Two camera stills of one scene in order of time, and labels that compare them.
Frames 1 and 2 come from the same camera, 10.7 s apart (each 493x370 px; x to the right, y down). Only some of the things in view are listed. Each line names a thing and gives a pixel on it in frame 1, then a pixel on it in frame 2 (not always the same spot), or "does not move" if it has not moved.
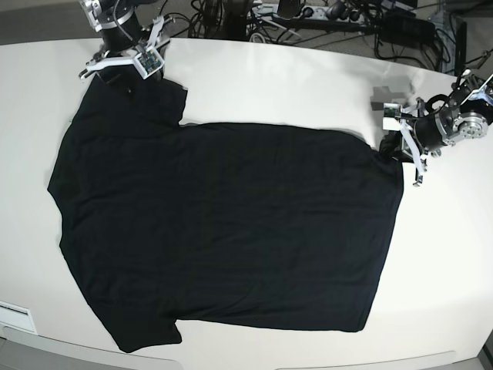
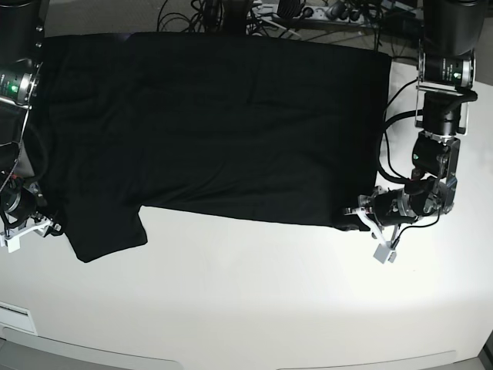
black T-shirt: (218, 225) → (255, 128)
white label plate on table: (17, 316) does not move
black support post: (233, 21) does not move
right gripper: (406, 142) → (388, 209)
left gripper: (149, 60) → (19, 206)
